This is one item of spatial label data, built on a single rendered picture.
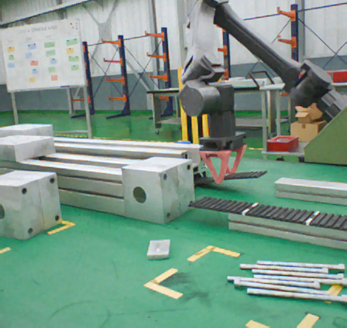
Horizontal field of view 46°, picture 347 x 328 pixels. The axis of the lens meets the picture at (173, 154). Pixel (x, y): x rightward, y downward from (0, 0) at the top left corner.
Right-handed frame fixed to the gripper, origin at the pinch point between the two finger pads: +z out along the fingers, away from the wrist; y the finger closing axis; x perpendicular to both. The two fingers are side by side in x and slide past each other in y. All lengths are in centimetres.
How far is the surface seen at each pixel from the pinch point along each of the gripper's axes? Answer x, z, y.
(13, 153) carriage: -40.4, -8.0, 24.6
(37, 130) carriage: -65, -9, 0
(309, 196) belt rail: 19.2, 1.7, 2.0
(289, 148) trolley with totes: -92, 50, -282
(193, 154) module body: -9.5, -4.1, -2.2
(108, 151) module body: -29.9, -5.3, 5.1
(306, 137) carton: -141, 71, -475
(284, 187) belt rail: 14.3, 0.5, 2.0
